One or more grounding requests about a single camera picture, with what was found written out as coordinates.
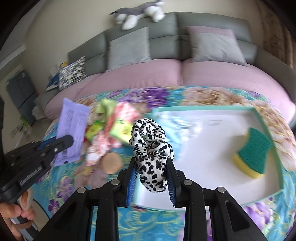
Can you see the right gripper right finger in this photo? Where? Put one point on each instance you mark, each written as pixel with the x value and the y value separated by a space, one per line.
pixel 175 179

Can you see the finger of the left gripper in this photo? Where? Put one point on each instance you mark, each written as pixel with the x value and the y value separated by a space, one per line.
pixel 56 147
pixel 28 149

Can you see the leopard print scrunchie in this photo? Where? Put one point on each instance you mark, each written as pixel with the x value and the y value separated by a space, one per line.
pixel 151 153

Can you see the black white patterned cushion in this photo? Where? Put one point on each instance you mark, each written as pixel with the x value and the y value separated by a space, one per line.
pixel 72 74

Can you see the small green tissue pack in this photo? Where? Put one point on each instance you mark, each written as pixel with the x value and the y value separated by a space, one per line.
pixel 93 130

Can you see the blue face mask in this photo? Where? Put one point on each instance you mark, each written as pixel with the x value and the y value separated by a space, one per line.
pixel 179 131

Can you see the yellow green sponge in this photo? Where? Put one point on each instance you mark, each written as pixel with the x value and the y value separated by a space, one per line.
pixel 252 156

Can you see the dark cabinet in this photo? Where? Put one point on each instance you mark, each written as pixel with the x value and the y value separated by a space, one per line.
pixel 23 94

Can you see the blue cushion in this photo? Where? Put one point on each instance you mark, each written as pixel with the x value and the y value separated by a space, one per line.
pixel 53 83

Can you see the grey sofa pink cover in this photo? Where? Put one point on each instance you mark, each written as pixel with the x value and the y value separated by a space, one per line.
pixel 171 65

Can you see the pink floral scrunchie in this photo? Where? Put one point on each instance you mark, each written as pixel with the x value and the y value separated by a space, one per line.
pixel 100 145

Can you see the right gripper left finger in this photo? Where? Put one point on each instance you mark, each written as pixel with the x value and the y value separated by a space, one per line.
pixel 128 179

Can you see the green white shallow box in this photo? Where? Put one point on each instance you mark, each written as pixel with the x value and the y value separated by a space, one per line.
pixel 206 156

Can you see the pink white fuzzy cloth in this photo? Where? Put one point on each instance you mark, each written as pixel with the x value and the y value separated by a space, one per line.
pixel 124 111

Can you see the purple wipes packet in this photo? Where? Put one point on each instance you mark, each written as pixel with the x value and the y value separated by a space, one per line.
pixel 72 121

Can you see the grey cushion left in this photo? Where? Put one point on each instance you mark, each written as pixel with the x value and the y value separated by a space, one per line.
pixel 129 49

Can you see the light green cloth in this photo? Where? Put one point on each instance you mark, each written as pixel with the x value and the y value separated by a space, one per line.
pixel 104 109

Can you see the beige patterned curtain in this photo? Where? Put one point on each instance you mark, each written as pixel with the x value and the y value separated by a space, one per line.
pixel 277 40

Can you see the grey white plush dog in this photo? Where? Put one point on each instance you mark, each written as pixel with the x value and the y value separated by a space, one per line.
pixel 128 17

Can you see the beige makeup puff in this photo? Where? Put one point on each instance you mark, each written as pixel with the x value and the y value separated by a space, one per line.
pixel 111 163

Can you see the grey pink cushion right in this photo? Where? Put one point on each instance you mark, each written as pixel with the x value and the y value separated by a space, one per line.
pixel 214 44

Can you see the person's left hand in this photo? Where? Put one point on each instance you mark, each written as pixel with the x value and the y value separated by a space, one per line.
pixel 9 211

